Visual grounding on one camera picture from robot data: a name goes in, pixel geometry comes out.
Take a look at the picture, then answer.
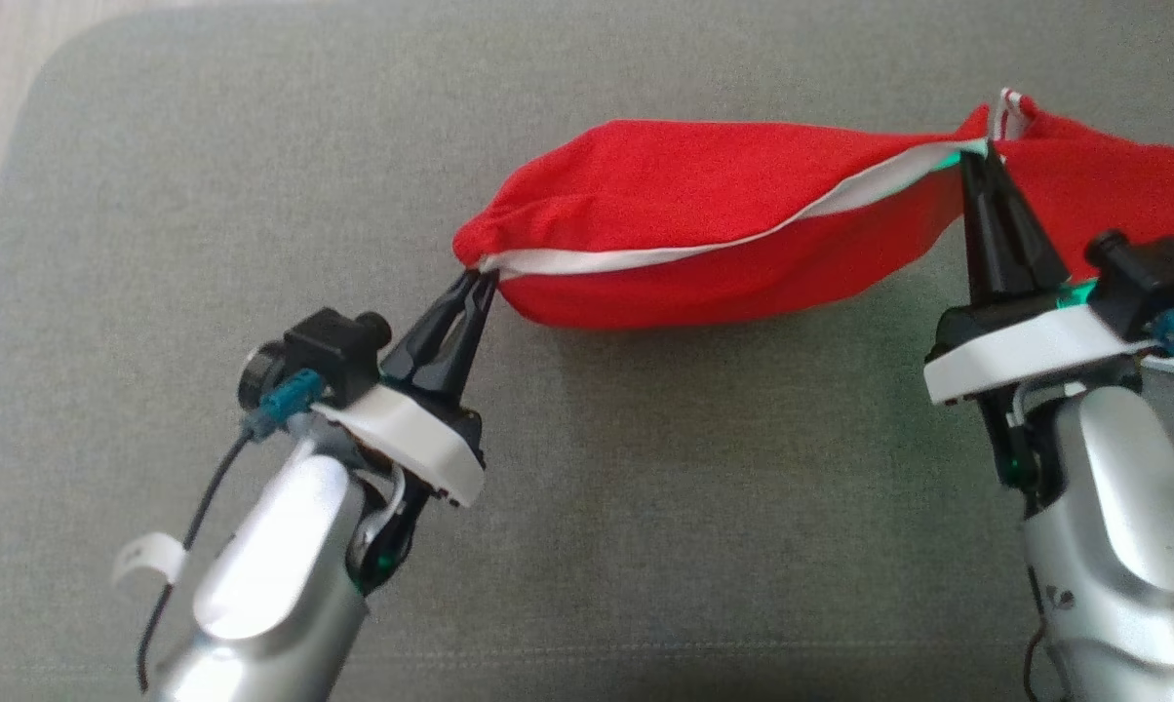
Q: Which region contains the teal left cable connector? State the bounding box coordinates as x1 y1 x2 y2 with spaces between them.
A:
245 369 327 441

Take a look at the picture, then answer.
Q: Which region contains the grey fabric sofa seat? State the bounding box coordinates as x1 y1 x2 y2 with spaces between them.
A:
0 0 1174 702

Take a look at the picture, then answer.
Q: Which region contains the black left camera cable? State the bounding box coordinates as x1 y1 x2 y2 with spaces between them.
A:
137 427 258 691

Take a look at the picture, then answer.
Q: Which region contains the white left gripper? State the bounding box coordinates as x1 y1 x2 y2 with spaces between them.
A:
312 270 500 509

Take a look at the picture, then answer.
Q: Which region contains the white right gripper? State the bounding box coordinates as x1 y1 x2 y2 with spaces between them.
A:
923 141 1165 407

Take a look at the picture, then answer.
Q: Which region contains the white cable label tag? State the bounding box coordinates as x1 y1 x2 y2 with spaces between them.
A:
112 531 189 589

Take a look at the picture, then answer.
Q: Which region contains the red basketball jersey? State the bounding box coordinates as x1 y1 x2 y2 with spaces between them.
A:
450 88 1174 331

